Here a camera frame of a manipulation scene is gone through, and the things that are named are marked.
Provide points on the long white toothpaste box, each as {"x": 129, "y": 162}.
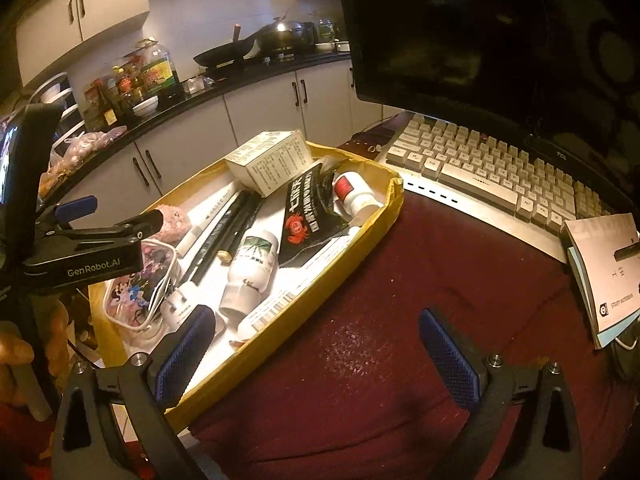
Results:
{"x": 295, "y": 286}

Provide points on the small white charger box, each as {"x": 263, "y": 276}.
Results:
{"x": 179, "y": 304}

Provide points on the black cooking pot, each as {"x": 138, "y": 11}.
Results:
{"x": 285, "y": 37}

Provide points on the cooking oil bottle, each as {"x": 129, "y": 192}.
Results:
{"x": 158, "y": 72}

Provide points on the person's left hand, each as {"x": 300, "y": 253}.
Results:
{"x": 18, "y": 387}

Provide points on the beige computer keyboard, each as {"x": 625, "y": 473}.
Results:
{"x": 489, "y": 180}

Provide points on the cartoon print pencil pouch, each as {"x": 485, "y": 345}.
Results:
{"x": 132, "y": 301}

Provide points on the black long pen box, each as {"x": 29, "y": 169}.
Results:
{"x": 226, "y": 226}

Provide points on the black computer monitor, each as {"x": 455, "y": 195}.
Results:
{"x": 549, "y": 67}

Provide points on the black frying pan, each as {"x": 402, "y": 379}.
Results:
{"x": 226, "y": 53}

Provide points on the white pill bottle red label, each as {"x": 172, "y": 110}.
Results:
{"x": 356, "y": 197}

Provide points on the black snack packet red crab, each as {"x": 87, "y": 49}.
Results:
{"x": 310, "y": 219}

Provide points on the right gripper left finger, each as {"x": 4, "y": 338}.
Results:
{"x": 87, "y": 442}

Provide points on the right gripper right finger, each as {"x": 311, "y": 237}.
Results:
{"x": 545, "y": 442}

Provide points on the white bottle green leaf label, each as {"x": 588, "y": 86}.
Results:
{"x": 249, "y": 273}

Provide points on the pink fluffy hair clip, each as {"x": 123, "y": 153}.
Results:
{"x": 176, "y": 224}

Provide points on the white medicine box printed text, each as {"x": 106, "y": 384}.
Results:
{"x": 269, "y": 160}

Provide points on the dark red table cloth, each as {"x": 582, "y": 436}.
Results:
{"x": 353, "y": 394}

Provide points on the black pen on notebook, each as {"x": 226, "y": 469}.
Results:
{"x": 627, "y": 252}

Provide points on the white notebook booklet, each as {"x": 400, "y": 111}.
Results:
{"x": 609, "y": 288}

